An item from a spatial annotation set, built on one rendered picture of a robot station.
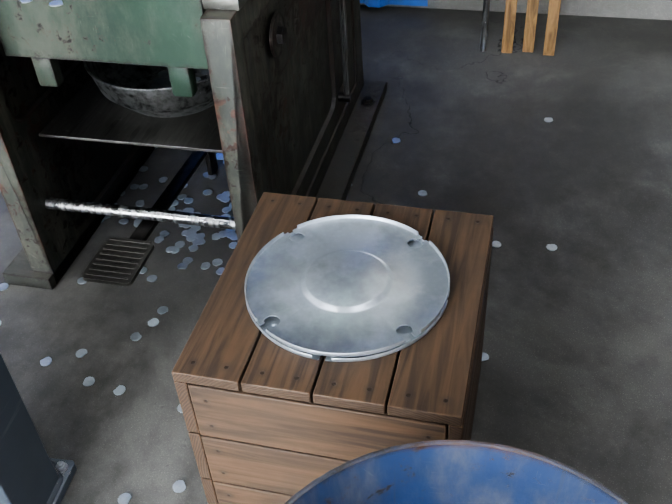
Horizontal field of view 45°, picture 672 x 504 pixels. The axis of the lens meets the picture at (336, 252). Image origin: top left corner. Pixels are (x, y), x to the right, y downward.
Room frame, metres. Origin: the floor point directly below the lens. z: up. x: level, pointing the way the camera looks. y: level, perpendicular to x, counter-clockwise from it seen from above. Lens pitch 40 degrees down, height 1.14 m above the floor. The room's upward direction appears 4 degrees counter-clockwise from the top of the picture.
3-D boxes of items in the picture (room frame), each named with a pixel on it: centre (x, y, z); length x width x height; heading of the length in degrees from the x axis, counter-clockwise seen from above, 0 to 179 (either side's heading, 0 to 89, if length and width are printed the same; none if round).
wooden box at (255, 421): (0.85, -0.01, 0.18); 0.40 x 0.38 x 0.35; 164
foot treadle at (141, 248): (1.40, 0.34, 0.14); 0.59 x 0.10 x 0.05; 164
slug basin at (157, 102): (1.53, 0.31, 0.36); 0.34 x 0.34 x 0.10
